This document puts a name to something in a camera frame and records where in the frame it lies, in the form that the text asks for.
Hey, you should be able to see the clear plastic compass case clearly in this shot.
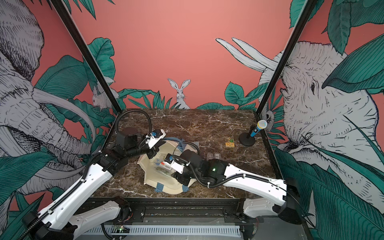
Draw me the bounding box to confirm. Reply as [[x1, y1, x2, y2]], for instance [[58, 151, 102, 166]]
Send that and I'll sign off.
[[206, 153, 215, 161]]

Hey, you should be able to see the black frame post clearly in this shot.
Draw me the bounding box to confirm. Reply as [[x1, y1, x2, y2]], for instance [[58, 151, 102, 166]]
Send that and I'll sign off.
[[255, 0, 317, 117], [51, 0, 122, 114]]

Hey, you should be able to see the black corrugated left cable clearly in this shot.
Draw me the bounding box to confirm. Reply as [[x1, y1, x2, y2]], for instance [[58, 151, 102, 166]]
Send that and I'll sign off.
[[114, 108, 153, 136]]

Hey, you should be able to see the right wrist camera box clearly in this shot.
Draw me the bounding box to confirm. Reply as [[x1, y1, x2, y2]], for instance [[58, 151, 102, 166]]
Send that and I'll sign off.
[[163, 154, 184, 174]]

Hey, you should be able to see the cream canvas tote bag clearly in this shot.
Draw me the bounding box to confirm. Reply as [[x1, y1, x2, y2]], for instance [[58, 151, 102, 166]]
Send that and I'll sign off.
[[138, 140, 198, 195]]

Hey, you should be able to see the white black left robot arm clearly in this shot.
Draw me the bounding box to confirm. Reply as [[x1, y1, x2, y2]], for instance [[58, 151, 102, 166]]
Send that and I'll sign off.
[[19, 128, 166, 240]]

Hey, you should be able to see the white perforated cable tray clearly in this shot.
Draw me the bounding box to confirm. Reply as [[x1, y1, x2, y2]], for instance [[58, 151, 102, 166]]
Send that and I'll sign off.
[[65, 224, 242, 238]]

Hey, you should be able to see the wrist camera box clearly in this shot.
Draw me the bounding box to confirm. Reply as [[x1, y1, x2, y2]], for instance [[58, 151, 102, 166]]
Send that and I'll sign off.
[[163, 154, 184, 174], [146, 129, 166, 149]]

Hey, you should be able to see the small wooden toy block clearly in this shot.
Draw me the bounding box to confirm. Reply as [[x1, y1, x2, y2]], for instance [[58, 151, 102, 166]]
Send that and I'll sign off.
[[225, 138, 235, 148]]

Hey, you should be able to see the blue microphone on black stand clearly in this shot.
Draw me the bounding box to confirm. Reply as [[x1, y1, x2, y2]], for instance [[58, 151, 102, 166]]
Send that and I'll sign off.
[[239, 120, 268, 147]]

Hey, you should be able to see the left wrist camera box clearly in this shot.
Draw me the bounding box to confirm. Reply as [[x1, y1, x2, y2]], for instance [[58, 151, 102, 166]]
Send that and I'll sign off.
[[146, 129, 166, 149]]

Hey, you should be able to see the black right frame post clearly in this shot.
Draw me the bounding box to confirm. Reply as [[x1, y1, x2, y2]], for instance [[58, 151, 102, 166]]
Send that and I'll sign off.
[[255, 0, 317, 117]]

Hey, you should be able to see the black left frame post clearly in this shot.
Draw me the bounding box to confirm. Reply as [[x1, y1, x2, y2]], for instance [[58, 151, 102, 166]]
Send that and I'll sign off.
[[51, 0, 122, 114]]

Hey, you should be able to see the black front mounting rail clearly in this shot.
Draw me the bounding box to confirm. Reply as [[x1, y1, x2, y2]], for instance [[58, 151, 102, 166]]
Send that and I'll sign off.
[[70, 197, 304, 224]]

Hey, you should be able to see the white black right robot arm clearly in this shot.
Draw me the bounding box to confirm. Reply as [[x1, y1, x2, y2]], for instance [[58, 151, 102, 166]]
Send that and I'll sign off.
[[165, 150, 303, 225]]

